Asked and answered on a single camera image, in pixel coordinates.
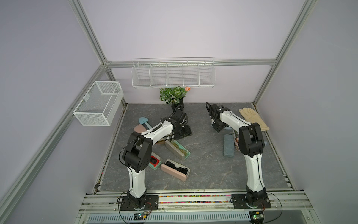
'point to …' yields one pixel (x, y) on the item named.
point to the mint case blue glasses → (229, 145)
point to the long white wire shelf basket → (158, 73)
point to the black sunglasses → (182, 170)
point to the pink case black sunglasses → (175, 170)
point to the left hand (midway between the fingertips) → (190, 135)
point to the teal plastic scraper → (143, 121)
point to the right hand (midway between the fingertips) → (222, 124)
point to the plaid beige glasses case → (162, 141)
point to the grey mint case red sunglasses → (154, 155)
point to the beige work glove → (251, 116)
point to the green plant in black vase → (174, 96)
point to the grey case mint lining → (170, 146)
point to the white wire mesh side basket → (99, 106)
